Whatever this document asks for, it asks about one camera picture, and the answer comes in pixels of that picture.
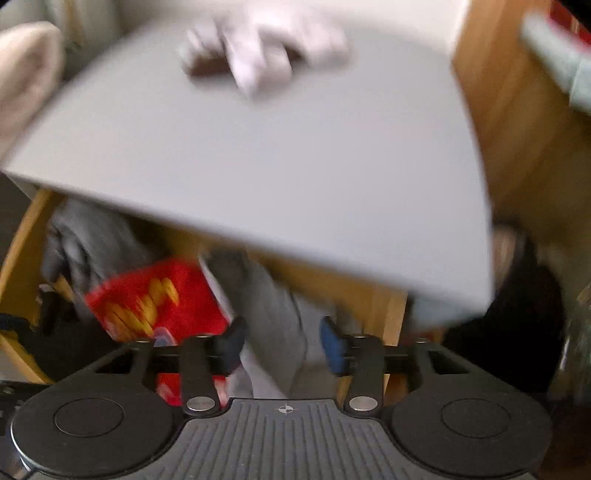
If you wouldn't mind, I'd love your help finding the red cloth yellow print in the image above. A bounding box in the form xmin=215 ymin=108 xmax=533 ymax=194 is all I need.
xmin=84 ymin=257 xmax=232 ymax=408

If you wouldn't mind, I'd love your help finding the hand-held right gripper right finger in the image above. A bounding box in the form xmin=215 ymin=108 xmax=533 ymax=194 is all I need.
xmin=321 ymin=316 xmax=467 ymax=413

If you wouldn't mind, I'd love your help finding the grey nightstand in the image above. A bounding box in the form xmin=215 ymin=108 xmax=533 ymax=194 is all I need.
xmin=0 ymin=21 xmax=496 ymax=324

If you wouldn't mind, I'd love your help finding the pale green cloth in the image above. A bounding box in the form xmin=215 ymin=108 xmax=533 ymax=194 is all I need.
xmin=521 ymin=13 xmax=591 ymax=114

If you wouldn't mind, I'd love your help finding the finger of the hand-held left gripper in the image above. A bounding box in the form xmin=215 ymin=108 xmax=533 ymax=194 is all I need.
xmin=0 ymin=311 xmax=35 ymax=335

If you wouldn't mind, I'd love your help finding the dark cloth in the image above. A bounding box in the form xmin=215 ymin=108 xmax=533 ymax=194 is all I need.
xmin=442 ymin=230 xmax=570 ymax=395

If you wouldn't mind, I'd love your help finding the light grey cloth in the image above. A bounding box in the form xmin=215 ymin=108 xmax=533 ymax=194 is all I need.
xmin=205 ymin=248 xmax=311 ymax=400

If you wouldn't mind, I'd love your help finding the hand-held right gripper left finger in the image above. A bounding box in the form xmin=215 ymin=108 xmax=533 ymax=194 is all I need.
xmin=92 ymin=316 xmax=249 ymax=415

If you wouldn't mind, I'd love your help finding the beige pink blanket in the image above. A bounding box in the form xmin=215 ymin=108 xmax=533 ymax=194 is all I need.
xmin=0 ymin=22 xmax=64 ymax=155

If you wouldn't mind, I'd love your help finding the white cloth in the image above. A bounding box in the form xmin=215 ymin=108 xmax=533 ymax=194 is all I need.
xmin=178 ymin=8 xmax=350 ymax=99

